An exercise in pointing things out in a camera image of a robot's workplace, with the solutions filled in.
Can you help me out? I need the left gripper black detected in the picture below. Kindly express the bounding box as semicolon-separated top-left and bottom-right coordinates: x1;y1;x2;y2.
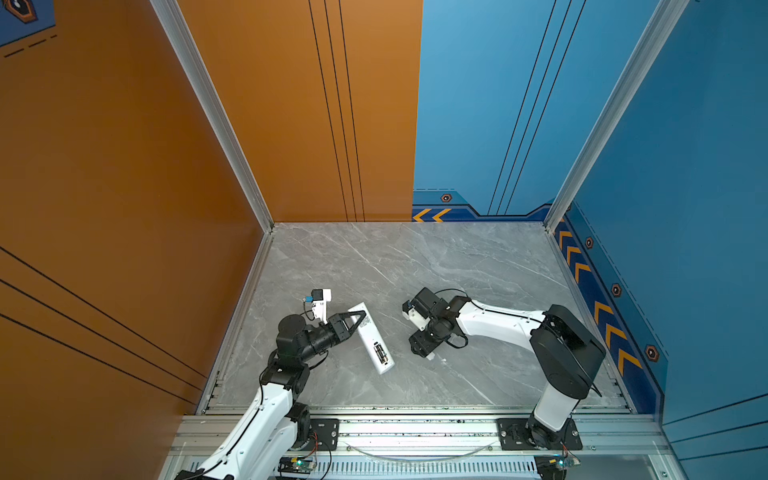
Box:
297;311;364;368

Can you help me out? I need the white remote control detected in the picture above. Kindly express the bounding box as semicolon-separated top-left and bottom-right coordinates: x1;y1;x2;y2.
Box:
348;302;395;375

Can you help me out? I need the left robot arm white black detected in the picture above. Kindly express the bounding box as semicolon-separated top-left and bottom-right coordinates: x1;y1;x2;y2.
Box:
176;306;368;479

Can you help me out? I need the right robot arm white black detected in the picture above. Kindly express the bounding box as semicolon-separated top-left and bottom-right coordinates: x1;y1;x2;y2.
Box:
402;288;607;452

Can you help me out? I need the green circuit board left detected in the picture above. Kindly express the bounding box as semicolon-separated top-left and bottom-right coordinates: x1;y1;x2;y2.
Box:
276;457;317;478

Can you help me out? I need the circuit board right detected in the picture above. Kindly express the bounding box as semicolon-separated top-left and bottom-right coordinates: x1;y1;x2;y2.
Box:
534;456;581;480

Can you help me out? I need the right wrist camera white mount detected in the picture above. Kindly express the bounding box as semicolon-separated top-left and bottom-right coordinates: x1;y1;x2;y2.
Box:
402;301;429;331

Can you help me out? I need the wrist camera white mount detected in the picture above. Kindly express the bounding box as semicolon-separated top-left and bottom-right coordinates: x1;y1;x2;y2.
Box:
304;288;332;324
402;301;429;331

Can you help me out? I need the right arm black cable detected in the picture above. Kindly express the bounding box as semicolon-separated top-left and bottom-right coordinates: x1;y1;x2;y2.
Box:
434;287;544;352

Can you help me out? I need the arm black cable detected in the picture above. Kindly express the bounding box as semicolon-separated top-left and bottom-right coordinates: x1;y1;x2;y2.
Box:
434;287;544;352
179;308;328;480

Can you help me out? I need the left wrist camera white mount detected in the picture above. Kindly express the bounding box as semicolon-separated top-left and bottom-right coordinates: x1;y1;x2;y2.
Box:
304;288;332;324

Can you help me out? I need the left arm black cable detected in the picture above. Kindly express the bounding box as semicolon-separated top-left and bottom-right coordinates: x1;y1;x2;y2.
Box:
179;308;328;480

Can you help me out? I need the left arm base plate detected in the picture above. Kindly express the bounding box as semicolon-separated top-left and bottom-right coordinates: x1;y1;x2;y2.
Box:
291;417;340;451

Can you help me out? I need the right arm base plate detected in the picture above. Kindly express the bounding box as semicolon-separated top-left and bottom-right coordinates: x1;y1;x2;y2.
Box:
496;417;583;451

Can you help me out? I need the aluminium rail frame front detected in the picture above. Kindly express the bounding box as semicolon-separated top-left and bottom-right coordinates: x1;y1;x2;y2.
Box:
158;404;679;480

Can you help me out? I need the left aluminium corner post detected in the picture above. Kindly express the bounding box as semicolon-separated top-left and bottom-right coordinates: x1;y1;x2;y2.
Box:
150;0;274;235

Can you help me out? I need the aluminium corner post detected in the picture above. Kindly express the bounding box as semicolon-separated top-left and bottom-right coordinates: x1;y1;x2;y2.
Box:
543;0;689;234
150;0;274;235

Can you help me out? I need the right aluminium corner post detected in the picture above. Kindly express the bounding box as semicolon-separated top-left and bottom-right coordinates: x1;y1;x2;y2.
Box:
543;0;689;234

